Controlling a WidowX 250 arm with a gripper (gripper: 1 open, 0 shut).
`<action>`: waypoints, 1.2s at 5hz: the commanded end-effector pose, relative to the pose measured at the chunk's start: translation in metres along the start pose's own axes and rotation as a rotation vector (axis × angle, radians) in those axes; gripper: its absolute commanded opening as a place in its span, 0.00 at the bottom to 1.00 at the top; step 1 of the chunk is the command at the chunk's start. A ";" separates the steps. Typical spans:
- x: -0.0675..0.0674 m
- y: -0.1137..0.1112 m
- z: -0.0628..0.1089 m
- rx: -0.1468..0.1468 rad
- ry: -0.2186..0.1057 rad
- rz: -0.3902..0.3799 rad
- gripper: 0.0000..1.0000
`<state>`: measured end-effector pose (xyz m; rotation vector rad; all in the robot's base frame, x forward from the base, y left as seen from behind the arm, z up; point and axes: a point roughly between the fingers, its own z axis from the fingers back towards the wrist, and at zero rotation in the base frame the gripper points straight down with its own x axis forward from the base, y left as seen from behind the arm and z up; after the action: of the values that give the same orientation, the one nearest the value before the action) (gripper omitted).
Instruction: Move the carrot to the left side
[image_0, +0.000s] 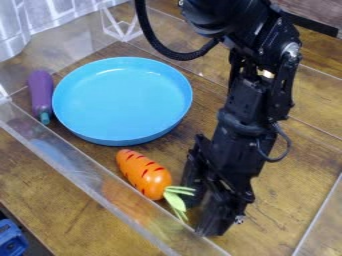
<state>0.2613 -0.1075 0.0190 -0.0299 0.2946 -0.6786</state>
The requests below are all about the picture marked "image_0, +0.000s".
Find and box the black braided cable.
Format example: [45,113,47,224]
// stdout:
[134,0,222,62]

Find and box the blue object at corner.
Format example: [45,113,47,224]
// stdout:
[0,219,29,256]

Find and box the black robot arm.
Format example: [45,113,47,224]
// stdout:
[182,0,301,236]

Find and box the orange toy carrot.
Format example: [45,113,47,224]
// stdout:
[116,149,197,222]

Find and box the blue round plate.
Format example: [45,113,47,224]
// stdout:
[53,57,193,146]

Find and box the purple toy eggplant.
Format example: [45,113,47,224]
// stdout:
[29,70,54,125]

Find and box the dark wooden furniture edge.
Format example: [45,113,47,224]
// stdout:
[287,13,340,38]

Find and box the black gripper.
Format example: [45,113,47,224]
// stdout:
[181,109,279,237]

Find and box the clear acrylic enclosure wall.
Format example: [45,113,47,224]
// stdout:
[0,0,342,256]

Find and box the white patterned curtain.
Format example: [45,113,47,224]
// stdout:
[0,0,129,62]

